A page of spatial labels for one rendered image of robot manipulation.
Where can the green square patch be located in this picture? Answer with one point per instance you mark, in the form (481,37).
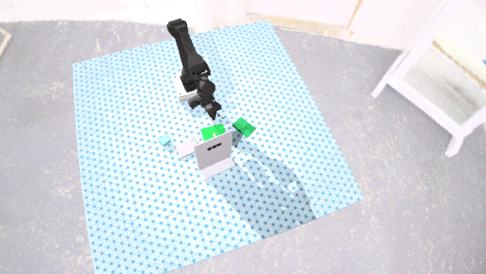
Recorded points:
(207,132)

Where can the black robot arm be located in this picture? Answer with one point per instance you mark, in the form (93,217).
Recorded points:
(192,77)

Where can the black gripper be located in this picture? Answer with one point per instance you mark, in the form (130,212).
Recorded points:
(209,106)

